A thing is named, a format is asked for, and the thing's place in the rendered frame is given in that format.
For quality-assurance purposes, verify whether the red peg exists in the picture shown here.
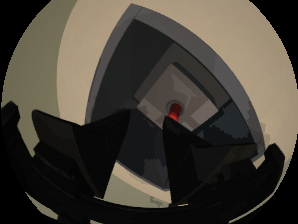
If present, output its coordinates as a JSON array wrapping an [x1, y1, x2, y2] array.
[[168, 104, 181, 121]]

